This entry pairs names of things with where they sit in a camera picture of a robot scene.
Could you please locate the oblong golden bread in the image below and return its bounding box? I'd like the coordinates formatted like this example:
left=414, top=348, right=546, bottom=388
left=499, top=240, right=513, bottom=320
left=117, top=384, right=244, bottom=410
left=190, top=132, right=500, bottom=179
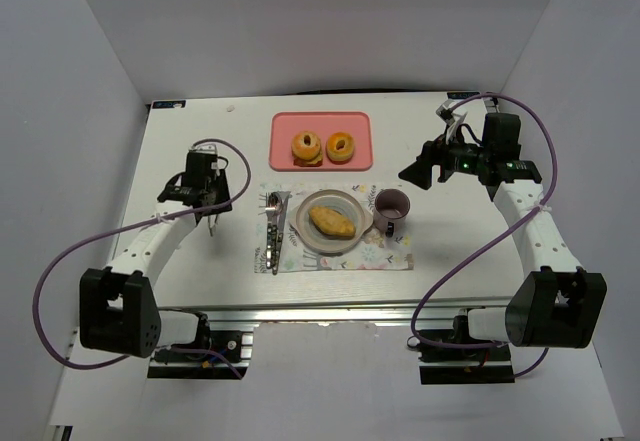
left=309, top=206, right=356, bottom=239

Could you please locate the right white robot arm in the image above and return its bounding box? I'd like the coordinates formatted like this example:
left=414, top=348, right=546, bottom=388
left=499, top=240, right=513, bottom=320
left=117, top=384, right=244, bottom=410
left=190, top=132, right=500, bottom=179
left=399, top=113, right=607, bottom=350

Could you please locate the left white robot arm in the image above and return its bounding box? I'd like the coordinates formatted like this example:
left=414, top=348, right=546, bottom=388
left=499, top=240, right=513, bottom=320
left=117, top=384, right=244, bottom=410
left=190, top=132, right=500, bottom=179
left=80, top=151, right=230, bottom=358

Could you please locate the purple mug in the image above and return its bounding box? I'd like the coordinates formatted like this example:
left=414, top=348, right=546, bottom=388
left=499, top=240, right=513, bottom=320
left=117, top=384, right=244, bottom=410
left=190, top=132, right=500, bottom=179
left=373, top=189, right=411, bottom=238

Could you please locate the metal fork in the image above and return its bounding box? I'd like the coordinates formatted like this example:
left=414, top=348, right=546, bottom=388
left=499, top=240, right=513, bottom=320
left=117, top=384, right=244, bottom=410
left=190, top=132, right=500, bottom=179
left=265, top=192, right=282, bottom=270

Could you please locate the metal spoon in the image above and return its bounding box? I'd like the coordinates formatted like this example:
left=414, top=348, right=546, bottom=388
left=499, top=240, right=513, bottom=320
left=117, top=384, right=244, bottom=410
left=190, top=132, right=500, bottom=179
left=270, top=191, right=291, bottom=275

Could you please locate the pink rectangular tray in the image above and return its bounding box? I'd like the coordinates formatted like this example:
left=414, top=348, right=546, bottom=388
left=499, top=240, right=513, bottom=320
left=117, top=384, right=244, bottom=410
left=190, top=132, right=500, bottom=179
left=269, top=111, right=374, bottom=172

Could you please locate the floral cloth placemat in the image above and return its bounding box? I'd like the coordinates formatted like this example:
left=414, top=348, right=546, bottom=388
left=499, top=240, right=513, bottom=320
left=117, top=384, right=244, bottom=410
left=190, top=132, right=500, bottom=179
left=253, top=182, right=415, bottom=274

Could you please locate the brown pastry under donut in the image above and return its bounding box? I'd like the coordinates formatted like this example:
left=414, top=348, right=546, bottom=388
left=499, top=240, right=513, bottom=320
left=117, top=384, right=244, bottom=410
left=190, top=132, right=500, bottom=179
left=294, top=155, right=323, bottom=167

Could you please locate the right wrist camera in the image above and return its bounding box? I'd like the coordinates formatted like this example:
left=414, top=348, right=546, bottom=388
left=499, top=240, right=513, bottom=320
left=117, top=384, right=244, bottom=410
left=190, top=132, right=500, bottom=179
left=436, top=99, right=467, bottom=145

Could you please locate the orange glazed ring donut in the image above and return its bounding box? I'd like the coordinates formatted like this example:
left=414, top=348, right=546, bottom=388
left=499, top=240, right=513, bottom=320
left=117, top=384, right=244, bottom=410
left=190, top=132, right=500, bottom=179
left=325, top=132, right=355, bottom=163

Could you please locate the sugared ring donut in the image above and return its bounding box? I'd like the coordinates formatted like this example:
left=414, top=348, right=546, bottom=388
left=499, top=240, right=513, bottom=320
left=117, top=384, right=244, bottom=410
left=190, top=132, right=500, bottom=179
left=291, top=131, right=321, bottom=161

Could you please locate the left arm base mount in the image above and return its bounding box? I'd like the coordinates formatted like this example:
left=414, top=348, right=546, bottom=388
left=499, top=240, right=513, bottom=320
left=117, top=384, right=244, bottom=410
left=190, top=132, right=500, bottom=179
left=147, top=321, right=256, bottom=380

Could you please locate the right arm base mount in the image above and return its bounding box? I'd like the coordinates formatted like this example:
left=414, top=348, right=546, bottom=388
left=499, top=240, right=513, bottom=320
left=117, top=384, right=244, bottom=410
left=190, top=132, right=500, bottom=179
left=406, top=309, right=515, bottom=385

